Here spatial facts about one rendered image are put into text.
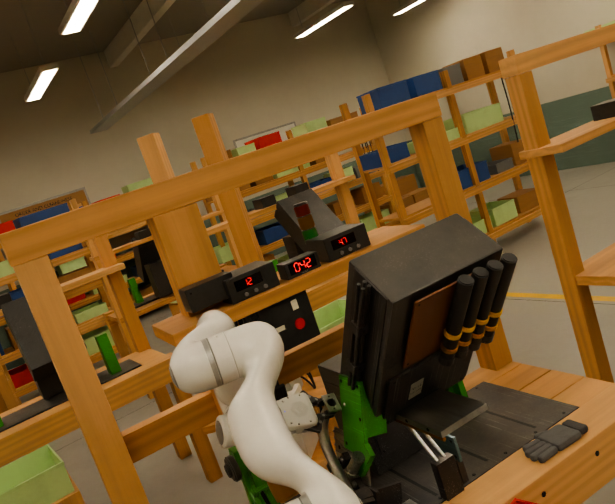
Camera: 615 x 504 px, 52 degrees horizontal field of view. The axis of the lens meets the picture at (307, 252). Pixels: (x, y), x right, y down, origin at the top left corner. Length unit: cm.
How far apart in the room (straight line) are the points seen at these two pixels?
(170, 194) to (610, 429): 141
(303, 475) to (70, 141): 1090
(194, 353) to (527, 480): 99
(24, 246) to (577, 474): 160
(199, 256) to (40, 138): 992
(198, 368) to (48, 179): 1047
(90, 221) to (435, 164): 120
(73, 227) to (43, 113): 1003
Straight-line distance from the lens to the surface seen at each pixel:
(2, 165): 1158
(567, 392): 227
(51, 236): 182
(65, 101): 1192
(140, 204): 185
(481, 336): 173
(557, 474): 190
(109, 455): 192
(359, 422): 176
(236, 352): 125
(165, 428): 203
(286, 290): 186
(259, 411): 117
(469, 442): 207
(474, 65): 804
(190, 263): 188
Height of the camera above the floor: 191
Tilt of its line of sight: 9 degrees down
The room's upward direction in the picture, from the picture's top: 19 degrees counter-clockwise
